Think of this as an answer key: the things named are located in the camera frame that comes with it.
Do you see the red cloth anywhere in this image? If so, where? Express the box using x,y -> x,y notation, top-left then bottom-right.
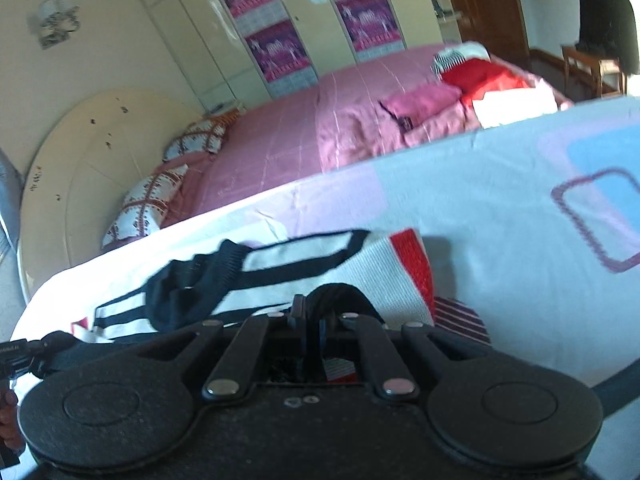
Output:
440,57 -> 532,100

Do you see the patterned pillow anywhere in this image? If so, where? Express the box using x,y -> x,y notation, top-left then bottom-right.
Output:
162,117 -> 229,162
101,163 -> 191,252

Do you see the corner wall shelf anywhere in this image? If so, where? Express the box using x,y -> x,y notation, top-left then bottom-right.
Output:
419,0 -> 467,45

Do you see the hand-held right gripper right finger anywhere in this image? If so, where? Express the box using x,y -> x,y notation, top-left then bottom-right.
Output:
320,309 -> 482,401

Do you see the wooden chair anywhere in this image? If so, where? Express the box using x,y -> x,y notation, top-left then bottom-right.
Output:
530,44 -> 627,102

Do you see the wall lamp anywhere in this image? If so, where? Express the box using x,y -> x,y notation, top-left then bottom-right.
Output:
27,0 -> 82,51

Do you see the striped knit sweater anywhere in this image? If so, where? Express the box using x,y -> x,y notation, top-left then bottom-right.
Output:
72,229 -> 492,382

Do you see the black white striped cloth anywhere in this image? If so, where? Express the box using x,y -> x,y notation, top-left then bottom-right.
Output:
432,42 -> 492,77

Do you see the pink folded cloth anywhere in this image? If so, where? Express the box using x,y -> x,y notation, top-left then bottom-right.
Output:
379,82 -> 464,132

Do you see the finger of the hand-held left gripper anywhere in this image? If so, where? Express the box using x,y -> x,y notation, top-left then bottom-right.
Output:
30,331 -> 77,380

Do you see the cream bed headboard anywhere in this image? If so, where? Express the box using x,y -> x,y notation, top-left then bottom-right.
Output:
17,88 -> 207,302

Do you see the person's left hand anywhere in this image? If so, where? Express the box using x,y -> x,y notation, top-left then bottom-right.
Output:
0,389 -> 25,453

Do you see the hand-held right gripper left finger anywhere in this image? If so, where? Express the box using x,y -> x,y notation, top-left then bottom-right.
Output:
137,294 -> 307,401

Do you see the brown wooden door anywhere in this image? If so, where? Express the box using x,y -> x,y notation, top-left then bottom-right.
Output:
444,0 -> 531,70

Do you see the cream glossy wardrobe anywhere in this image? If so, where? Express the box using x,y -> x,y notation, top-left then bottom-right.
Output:
119,0 -> 451,112

